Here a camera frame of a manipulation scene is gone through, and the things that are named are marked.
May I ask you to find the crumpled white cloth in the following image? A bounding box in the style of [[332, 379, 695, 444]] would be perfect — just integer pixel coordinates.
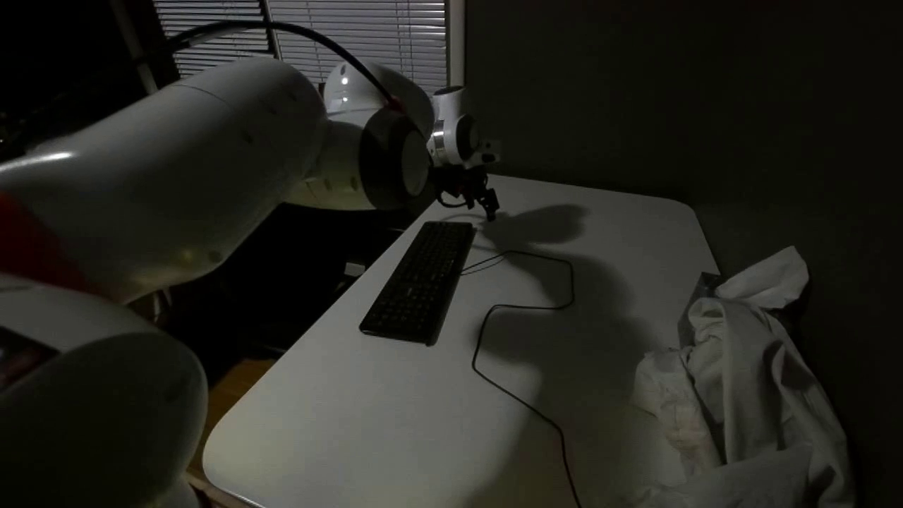
[[631, 244, 858, 508]]

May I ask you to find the thin black keyboard cable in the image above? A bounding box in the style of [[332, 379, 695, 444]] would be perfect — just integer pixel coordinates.
[[459, 247, 587, 508]]

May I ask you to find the black computer keyboard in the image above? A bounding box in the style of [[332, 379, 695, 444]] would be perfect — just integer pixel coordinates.
[[355, 218, 480, 351]]

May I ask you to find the white window blind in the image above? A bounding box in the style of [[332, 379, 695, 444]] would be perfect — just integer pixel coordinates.
[[267, 0, 452, 97], [153, 0, 277, 82]]

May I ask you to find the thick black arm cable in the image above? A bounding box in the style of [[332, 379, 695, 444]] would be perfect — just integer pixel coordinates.
[[166, 18, 404, 114]]

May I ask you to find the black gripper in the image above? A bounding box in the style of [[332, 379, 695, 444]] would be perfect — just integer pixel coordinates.
[[431, 158, 501, 223]]

